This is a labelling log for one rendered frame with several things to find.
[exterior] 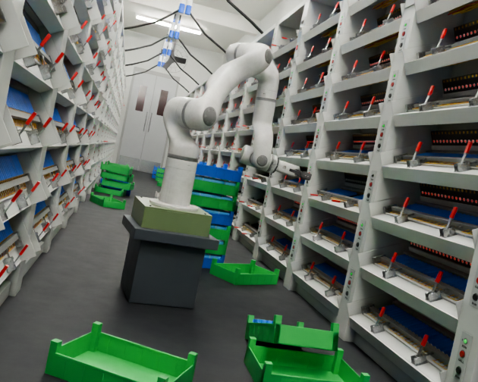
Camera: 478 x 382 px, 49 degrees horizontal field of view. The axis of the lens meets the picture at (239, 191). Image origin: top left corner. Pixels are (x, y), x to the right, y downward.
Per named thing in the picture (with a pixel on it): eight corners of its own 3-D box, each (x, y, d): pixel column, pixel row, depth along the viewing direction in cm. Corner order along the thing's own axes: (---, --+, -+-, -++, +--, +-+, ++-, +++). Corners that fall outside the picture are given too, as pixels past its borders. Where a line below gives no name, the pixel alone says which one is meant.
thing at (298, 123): (319, 131, 273) (314, 104, 271) (284, 133, 332) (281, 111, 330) (354, 123, 276) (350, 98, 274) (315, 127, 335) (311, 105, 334)
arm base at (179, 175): (149, 205, 194) (158, 155, 193) (149, 198, 213) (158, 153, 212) (199, 214, 198) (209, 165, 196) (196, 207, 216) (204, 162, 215)
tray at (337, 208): (361, 224, 206) (357, 200, 205) (309, 205, 265) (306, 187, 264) (407, 213, 210) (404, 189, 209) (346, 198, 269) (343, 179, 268)
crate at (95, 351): (44, 373, 124) (50, 340, 123) (91, 349, 143) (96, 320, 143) (158, 414, 116) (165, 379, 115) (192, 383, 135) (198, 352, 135)
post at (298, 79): (256, 260, 335) (310, -6, 327) (252, 256, 344) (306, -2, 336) (284, 264, 340) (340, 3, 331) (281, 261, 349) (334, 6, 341)
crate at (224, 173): (189, 173, 267) (192, 157, 267) (174, 168, 285) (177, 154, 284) (240, 182, 281) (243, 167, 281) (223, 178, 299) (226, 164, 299)
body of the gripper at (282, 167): (278, 156, 233) (301, 164, 235) (272, 156, 243) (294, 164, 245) (273, 173, 233) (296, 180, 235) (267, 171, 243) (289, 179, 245)
